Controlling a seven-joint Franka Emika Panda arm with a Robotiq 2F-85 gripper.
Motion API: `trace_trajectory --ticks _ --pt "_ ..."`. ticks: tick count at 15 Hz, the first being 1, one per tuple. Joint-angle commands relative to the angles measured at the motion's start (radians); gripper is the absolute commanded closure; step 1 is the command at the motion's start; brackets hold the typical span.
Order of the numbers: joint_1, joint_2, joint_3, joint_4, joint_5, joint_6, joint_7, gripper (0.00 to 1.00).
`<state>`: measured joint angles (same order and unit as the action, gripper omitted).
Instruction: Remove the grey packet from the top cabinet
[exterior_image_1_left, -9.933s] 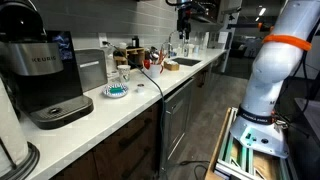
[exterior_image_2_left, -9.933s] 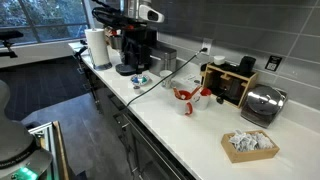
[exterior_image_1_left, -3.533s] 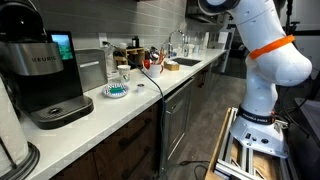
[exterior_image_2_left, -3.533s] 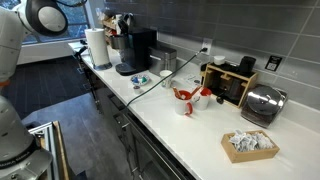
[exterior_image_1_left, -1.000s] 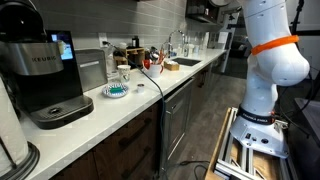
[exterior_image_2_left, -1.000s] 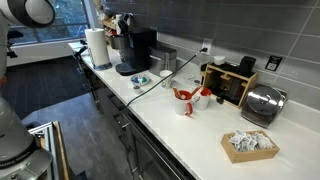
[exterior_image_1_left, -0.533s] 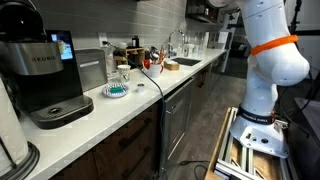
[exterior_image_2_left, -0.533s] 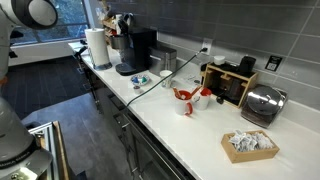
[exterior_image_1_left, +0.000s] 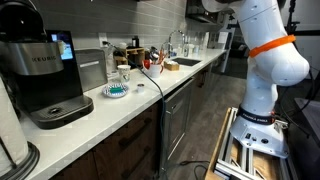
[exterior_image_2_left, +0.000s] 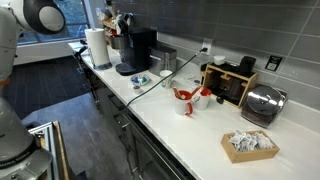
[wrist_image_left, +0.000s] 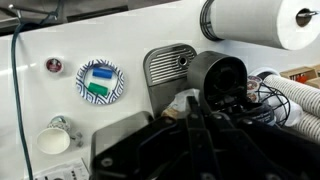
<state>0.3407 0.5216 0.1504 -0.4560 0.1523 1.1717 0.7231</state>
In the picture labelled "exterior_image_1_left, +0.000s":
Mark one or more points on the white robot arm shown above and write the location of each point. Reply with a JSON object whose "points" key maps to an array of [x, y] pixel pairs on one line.
{"points": [[266, 83]]}

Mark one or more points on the small coffee pod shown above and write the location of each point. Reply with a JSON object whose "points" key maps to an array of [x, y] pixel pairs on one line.
{"points": [[140, 88]]}

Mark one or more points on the wooden box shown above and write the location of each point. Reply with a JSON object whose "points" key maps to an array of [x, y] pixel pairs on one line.
{"points": [[171, 67]]}

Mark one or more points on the white sugar packets pile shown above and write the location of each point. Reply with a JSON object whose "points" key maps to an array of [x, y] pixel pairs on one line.
{"points": [[171, 62]]}

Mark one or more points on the stainless dishwasher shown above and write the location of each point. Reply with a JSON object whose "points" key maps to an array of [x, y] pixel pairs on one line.
{"points": [[178, 116]]}

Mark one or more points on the orange stirrer stick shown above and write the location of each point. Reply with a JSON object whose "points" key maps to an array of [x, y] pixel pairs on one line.
{"points": [[161, 56]]}

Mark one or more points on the sink basin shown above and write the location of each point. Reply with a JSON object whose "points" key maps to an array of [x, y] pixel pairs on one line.
{"points": [[186, 61]]}

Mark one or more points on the paper cup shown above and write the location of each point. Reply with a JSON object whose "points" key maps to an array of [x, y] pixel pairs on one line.
{"points": [[124, 73]]}

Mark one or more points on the green coffee pod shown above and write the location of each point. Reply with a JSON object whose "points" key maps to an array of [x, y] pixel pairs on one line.
{"points": [[116, 89]]}

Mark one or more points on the blue patterned plate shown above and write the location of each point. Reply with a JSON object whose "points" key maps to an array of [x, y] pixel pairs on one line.
{"points": [[115, 94]]}

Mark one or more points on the wooden organizer rack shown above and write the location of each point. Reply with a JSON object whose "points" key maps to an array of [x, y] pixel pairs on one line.
{"points": [[131, 55]]}

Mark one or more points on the clear soap bottle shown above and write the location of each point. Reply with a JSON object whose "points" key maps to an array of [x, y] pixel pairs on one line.
{"points": [[186, 50]]}

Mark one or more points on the black canister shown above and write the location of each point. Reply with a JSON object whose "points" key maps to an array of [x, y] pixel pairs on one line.
{"points": [[135, 41]]}

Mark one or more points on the small white cup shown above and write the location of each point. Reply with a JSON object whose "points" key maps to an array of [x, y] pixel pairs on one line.
{"points": [[123, 45]]}

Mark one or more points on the chrome faucet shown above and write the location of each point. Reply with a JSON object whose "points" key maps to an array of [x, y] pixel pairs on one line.
{"points": [[176, 33]]}

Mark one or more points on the dark wood lower cabinets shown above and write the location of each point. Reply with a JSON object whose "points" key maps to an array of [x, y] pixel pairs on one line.
{"points": [[126, 146]]}

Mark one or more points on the stainless steel box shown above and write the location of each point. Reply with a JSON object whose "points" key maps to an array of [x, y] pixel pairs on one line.
{"points": [[91, 70]]}

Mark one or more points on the wooden board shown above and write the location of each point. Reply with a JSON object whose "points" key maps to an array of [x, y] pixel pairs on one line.
{"points": [[218, 150]]}

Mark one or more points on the black microwave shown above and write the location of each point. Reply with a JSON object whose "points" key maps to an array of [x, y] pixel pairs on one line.
{"points": [[203, 11]]}

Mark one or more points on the black Keurig coffee machine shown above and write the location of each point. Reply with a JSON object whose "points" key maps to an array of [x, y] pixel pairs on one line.
{"points": [[43, 83]]}

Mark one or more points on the black paper towel holder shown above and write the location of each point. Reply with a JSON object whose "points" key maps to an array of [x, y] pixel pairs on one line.
{"points": [[28, 163]]}

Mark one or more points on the black tripod stand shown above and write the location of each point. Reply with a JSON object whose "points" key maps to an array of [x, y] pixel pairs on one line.
{"points": [[292, 16]]}

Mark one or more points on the dark desk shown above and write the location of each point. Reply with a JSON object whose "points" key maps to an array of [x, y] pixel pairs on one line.
{"points": [[310, 116]]}

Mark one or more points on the white paper towel roll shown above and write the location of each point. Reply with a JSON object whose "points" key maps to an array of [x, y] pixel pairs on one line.
{"points": [[11, 133]]}

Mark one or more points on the white wall outlet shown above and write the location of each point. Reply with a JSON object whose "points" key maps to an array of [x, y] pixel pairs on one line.
{"points": [[102, 37]]}

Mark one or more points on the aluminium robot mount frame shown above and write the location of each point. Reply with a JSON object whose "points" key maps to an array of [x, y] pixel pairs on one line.
{"points": [[245, 156]]}

